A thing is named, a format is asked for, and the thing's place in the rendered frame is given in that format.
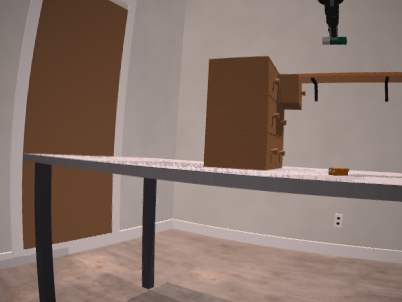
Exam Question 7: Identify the green rectangular block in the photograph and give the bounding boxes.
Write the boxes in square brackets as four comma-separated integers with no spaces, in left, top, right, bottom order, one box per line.
[322,37,347,45]

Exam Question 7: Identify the dark brown drawer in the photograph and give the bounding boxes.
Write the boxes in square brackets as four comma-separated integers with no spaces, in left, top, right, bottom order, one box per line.
[275,138,285,167]
[268,96,279,134]
[278,74,306,110]
[277,106,286,137]
[269,60,280,101]
[266,133,278,168]

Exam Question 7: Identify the brown wooden chest of drawers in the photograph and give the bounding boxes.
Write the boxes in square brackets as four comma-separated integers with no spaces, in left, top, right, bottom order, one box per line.
[203,56,284,171]

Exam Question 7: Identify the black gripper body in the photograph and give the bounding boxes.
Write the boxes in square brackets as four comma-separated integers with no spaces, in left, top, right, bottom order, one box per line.
[318,0,344,15]

